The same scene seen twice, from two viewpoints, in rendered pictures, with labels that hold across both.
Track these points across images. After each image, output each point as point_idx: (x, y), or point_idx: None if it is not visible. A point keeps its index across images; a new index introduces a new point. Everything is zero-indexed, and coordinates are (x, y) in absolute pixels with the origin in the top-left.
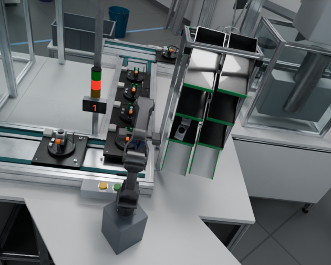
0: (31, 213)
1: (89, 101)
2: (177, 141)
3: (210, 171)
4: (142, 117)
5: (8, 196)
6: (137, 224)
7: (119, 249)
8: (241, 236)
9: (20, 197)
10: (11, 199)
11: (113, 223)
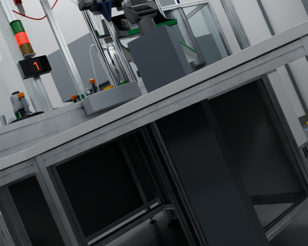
0: (50, 138)
1: (27, 60)
2: (137, 28)
3: (189, 56)
4: None
5: None
6: (173, 33)
7: (184, 69)
8: (275, 95)
9: (19, 153)
10: (7, 163)
11: (150, 35)
